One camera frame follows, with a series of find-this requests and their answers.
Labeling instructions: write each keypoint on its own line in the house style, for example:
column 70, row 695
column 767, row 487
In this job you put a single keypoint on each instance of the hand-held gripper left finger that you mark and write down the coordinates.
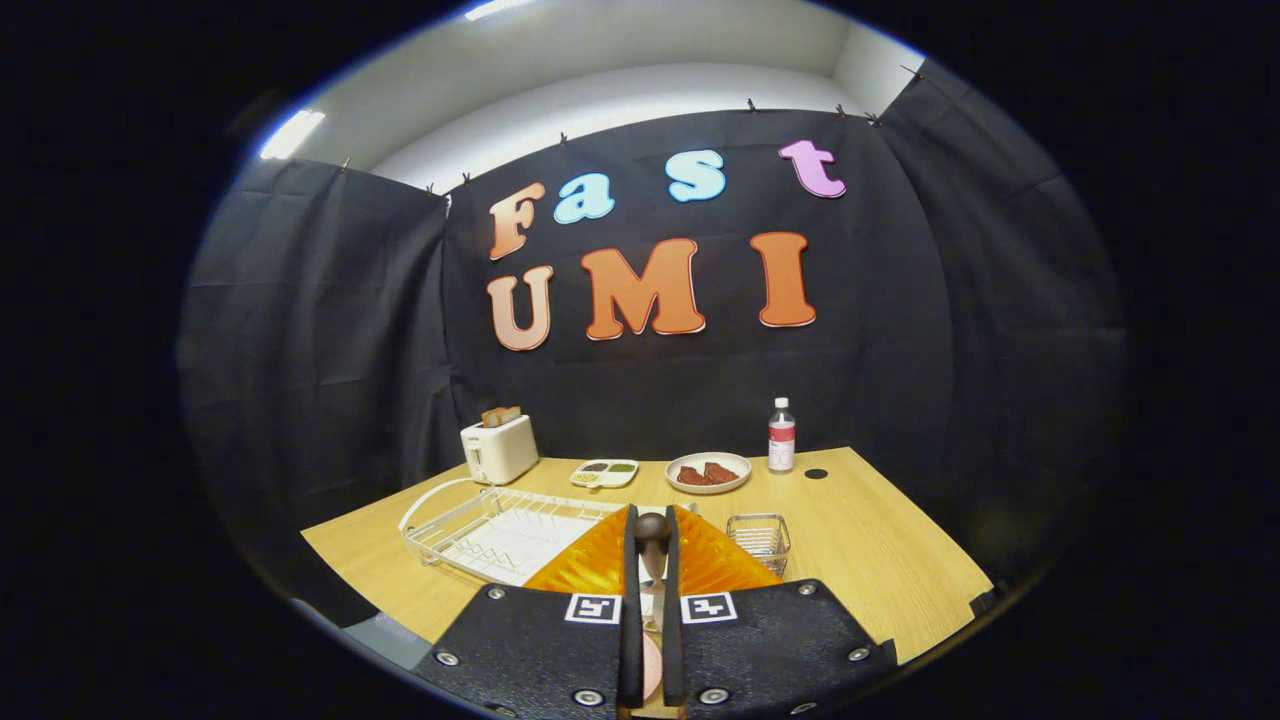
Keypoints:
column 631, row 600

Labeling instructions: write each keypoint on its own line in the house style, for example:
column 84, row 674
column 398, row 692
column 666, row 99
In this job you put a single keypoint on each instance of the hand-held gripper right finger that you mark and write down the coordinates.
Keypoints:
column 672, row 600

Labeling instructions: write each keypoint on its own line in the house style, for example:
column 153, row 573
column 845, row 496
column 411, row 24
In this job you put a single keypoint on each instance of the pink plate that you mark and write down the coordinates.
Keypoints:
column 651, row 670

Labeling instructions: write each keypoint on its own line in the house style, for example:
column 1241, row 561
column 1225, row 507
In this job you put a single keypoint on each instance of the white round dish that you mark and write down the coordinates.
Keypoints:
column 708, row 489

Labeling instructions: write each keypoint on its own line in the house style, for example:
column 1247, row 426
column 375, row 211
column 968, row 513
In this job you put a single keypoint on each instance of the red meat piece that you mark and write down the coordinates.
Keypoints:
column 692, row 476
column 722, row 472

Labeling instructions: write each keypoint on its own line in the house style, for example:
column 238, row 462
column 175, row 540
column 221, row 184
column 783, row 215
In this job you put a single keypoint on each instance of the white divided condiment tray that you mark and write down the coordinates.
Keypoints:
column 604, row 474

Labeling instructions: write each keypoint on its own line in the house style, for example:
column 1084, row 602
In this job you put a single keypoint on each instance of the red label water bottle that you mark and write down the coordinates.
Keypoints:
column 781, row 440

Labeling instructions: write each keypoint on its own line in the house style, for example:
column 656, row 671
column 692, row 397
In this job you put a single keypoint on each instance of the white toaster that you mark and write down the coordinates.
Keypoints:
column 500, row 452

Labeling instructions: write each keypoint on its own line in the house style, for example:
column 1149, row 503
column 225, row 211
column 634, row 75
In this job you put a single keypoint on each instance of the black backdrop cloth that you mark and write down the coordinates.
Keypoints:
column 700, row 390

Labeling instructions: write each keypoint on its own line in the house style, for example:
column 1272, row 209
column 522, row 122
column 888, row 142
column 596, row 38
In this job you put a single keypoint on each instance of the toasted bread slices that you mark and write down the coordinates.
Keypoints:
column 501, row 416

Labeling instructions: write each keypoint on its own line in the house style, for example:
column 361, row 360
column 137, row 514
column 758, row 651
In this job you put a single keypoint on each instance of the dark grey block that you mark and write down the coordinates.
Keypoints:
column 986, row 601

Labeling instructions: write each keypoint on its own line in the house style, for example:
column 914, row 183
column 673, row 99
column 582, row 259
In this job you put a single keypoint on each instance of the long ceiling light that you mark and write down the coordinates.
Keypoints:
column 292, row 134

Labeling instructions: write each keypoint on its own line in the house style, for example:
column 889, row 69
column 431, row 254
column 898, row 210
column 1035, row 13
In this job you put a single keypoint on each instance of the wide ceiling light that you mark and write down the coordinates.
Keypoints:
column 495, row 9

